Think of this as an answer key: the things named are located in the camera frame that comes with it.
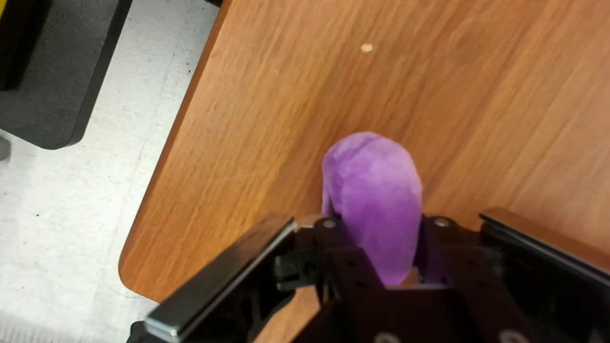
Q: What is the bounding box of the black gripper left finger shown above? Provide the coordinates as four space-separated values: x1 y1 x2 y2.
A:
126 213 351 343

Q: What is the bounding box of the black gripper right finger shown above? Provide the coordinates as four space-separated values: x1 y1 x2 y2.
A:
420 205 610 343

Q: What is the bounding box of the purple plush ball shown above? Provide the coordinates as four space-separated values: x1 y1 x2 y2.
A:
319 129 425 289

